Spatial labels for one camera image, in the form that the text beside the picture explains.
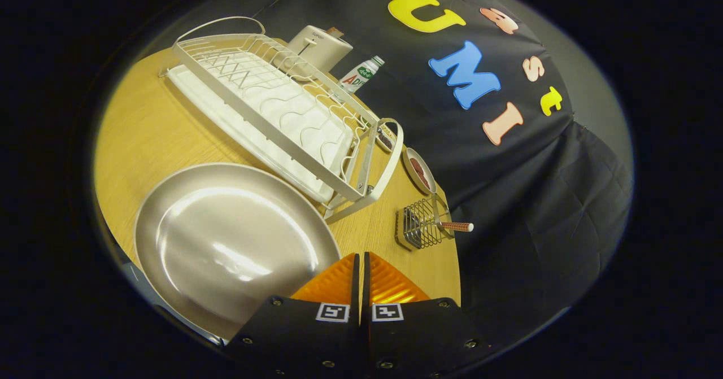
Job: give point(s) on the white drip tray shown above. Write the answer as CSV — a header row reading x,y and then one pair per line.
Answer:
x,y
277,105

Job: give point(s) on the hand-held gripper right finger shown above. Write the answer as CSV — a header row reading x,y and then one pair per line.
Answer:
x,y
418,328

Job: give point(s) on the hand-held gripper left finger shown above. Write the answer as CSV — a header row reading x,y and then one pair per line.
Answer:
x,y
356,288

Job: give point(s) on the red meat patty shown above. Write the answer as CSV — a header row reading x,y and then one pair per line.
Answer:
x,y
423,179
416,166

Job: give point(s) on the large beige plate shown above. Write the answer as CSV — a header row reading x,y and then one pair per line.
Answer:
x,y
226,243

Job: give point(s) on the black backdrop cloth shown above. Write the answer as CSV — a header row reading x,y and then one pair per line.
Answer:
x,y
508,209

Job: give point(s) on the plastic bottle with green label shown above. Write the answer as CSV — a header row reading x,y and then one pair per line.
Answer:
x,y
361,74

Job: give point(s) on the brown toast slice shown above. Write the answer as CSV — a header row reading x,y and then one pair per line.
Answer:
x,y
335,31

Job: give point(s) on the white divided condiment dish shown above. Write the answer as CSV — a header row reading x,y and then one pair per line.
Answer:
x,y
385,138

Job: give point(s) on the small beige plate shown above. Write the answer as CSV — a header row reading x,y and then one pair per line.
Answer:
x,y
430,182

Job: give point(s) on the white toaster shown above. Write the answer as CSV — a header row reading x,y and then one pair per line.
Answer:
x,y
322,48

